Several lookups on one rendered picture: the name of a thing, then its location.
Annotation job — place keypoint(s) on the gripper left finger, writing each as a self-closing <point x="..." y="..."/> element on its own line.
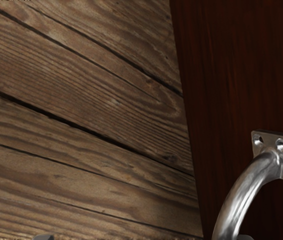
<point x="44" y="237"/>

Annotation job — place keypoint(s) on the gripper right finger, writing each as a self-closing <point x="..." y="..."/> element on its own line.
<point x="245" y="237"/>

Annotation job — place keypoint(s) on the dark red-brown wooden cabinet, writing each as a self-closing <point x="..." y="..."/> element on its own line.
<point x="231" y="75"/>

